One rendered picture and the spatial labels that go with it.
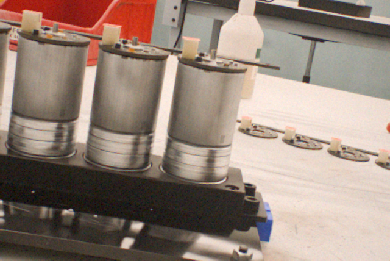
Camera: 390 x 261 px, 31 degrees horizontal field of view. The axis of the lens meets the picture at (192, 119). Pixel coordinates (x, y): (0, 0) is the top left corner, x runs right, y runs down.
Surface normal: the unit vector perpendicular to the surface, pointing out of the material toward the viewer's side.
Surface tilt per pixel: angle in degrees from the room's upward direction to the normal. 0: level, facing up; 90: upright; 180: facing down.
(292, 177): 0
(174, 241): 0
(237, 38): 97
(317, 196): 0
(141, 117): 90
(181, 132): 90
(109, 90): 90
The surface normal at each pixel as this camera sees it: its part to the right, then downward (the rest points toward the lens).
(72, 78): 0.72, 0.27
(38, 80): -0.14, 0.20
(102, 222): 0.16, -0.96
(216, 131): 0.37, 0.26
